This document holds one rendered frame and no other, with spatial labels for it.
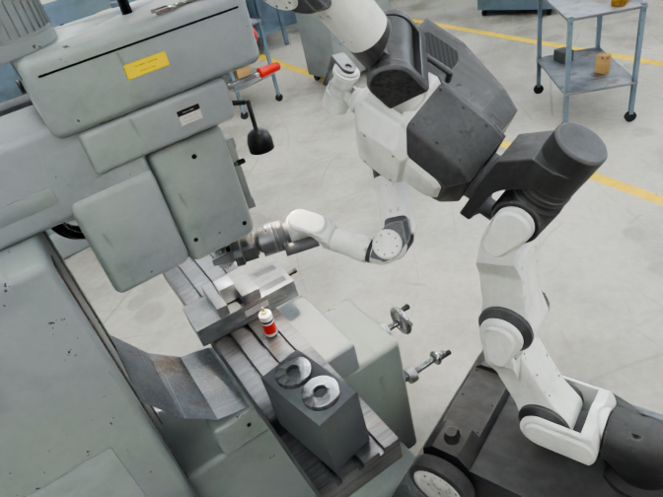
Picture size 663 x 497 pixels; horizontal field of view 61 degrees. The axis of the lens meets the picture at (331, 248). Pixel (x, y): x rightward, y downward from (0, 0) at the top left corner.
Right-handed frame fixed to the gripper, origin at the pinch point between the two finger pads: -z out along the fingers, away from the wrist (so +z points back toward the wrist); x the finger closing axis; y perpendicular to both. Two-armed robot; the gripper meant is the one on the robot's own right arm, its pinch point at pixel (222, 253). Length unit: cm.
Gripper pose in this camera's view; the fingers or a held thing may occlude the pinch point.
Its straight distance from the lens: 159.1
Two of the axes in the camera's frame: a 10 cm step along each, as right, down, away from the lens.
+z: 9.5, -3.1, 0.8
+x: 2.5, 5.4, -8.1
